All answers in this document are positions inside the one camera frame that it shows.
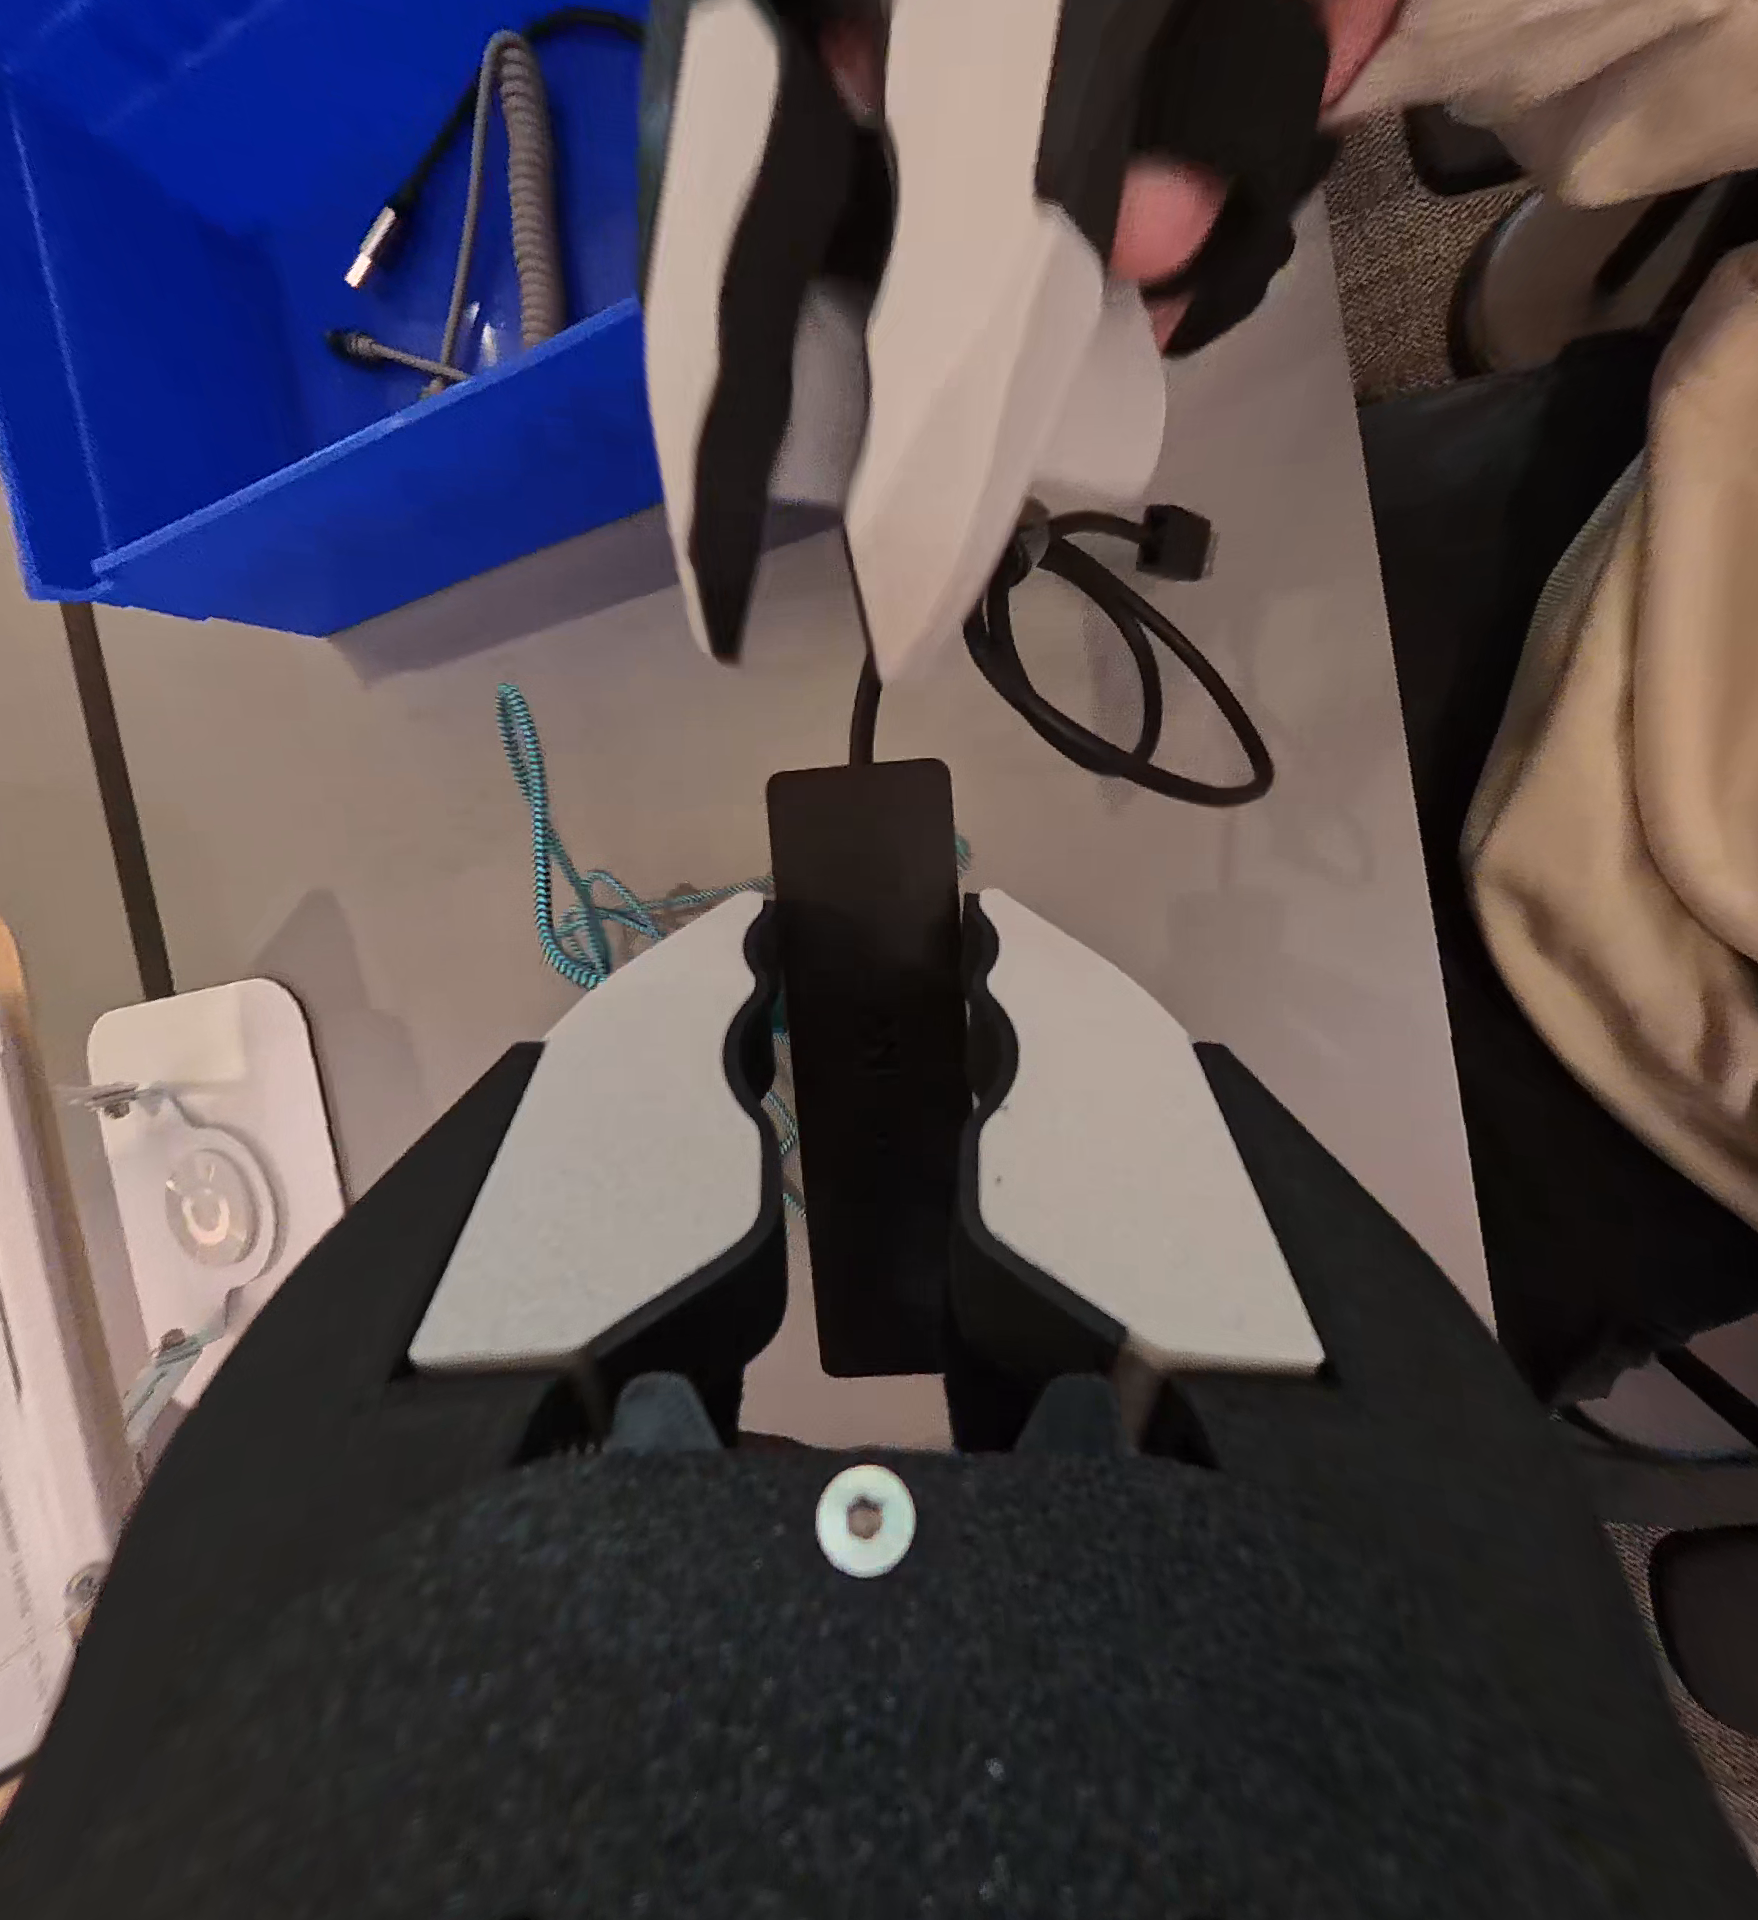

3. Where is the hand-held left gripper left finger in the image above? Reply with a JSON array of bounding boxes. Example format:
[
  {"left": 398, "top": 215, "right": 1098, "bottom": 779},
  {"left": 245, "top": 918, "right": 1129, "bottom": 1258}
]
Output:
[{"left": 406, "top": 891, "right": 791, "bottom": 1378}]

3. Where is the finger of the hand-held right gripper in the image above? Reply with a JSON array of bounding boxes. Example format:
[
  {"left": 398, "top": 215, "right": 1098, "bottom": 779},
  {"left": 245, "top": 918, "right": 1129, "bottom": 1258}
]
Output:
[
  {"left": 644, "top": 0, "right": 838, "bottom": 666},
  {"left": 841, "top": 0, "right": 1121, "bottom": 688}
]

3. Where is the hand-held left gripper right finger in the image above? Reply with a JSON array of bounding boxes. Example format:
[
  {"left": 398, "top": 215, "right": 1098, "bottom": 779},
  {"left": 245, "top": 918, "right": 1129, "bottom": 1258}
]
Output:
[{"left": 954, "top": 887, "right": 1329, "bottom": 1378}]

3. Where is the teal braided usb cable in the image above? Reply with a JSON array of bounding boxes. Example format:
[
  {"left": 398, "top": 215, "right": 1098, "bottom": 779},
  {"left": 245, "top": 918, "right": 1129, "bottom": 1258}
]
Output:
[{"left": 496, "top": 682, "right": 979, "bottom": 1203}]

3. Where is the black usb hub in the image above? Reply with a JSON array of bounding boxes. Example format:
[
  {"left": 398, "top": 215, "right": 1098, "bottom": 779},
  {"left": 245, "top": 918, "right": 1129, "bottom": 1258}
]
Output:
[{"left": 763, "top": 502, "right": 1279, "bottom": 1380}]

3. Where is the blue storage bin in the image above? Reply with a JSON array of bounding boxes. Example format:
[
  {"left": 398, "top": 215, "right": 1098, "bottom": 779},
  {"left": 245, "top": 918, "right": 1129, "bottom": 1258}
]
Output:
[{"left": 0, "top": 0, "right": 672, "bottom": 640}]

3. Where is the person's right hand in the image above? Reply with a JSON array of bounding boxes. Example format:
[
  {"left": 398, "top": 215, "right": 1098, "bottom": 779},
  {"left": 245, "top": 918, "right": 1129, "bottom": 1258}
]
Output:
[{"left": 1118, "top": 0, "right": 1409, "bottom": 290}]

